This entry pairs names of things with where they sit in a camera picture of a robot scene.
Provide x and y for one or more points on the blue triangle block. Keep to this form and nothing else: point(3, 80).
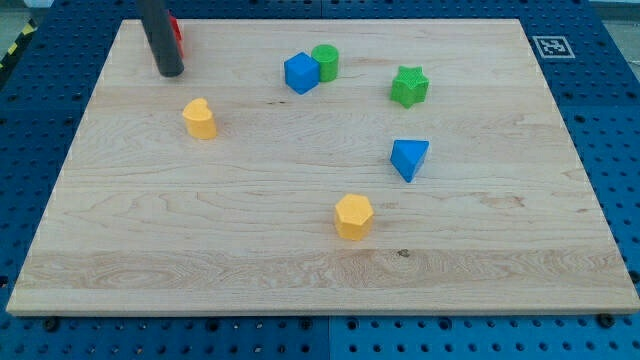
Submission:
point(407, 157)

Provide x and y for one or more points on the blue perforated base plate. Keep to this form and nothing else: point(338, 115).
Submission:
point(55, 73)

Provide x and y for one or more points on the green star block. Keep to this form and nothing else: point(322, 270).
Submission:
point(409, 86)

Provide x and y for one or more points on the red star block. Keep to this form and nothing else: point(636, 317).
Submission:
point(177, 33)

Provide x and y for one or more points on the green cylinder block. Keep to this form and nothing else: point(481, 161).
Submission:
point(327, 56)

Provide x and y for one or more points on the yellow heart block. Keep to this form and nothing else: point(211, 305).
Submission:
point(199, 119)

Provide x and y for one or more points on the white fiducial marker tag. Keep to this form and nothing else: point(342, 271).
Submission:
point(553, 47)

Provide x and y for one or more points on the yellow hexagon block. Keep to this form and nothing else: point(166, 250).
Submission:
point(353, 217)

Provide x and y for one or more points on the blue cube block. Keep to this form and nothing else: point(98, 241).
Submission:
point(301, 73)

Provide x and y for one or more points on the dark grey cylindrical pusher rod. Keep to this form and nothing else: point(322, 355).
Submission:
point(160, 36)

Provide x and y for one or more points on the light wooden board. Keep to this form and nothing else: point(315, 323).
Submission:
point(146, 220)

